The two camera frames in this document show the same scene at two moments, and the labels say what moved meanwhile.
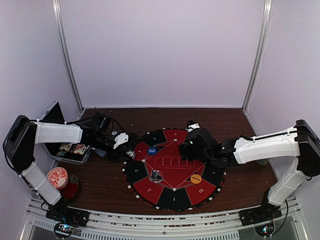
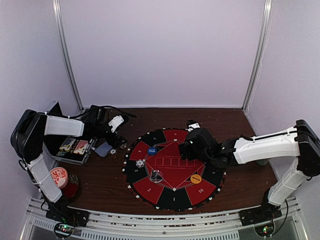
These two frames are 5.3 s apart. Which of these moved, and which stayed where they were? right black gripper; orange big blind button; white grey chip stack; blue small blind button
Moved: white grey chip stack
Stayed: blue small blind button; orange big blind button; right black gripper
